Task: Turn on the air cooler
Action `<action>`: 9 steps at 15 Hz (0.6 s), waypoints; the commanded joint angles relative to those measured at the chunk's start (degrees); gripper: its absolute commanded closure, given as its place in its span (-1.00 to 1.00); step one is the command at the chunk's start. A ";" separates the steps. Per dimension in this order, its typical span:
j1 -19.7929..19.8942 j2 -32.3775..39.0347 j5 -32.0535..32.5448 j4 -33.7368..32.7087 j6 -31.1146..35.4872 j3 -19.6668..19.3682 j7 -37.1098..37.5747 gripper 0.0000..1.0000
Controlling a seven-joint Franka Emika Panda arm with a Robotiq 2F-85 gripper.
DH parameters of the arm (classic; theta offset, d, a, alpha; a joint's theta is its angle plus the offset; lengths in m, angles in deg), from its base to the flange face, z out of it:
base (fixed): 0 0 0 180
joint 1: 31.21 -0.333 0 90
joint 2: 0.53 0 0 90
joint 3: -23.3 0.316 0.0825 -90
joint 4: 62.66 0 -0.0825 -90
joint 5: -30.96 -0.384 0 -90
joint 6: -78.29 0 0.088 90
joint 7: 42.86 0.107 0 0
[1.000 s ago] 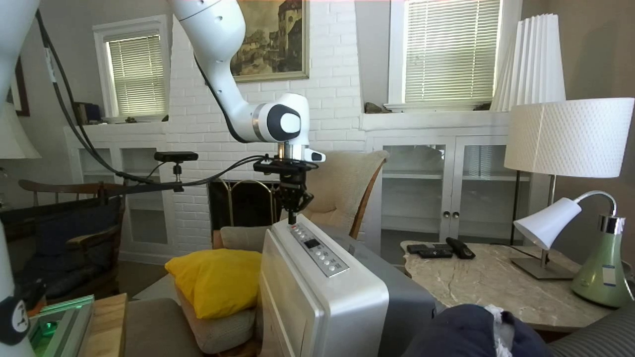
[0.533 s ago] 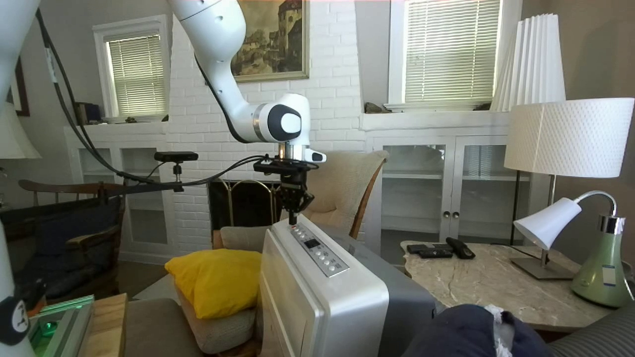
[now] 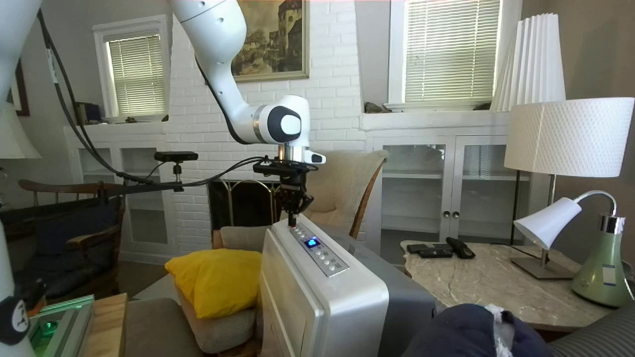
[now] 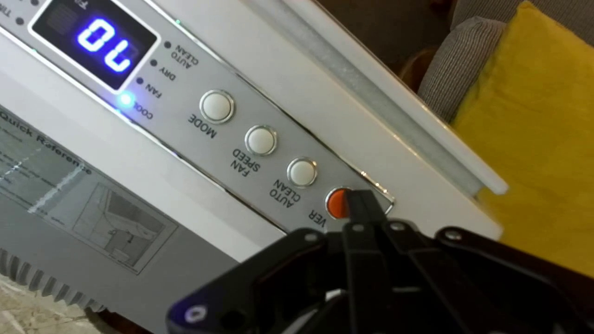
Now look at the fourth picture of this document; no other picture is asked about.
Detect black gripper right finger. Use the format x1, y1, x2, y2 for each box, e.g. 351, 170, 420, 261
370, 192, 594, 334

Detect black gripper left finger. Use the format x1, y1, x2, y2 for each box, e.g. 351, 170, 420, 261
166, 192, 381, 334

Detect white portable air cooler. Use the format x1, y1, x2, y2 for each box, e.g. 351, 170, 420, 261
0, 0, 511, 334

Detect yellow pillow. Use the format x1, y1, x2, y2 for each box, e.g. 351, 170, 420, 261
450, 0, 594, 279

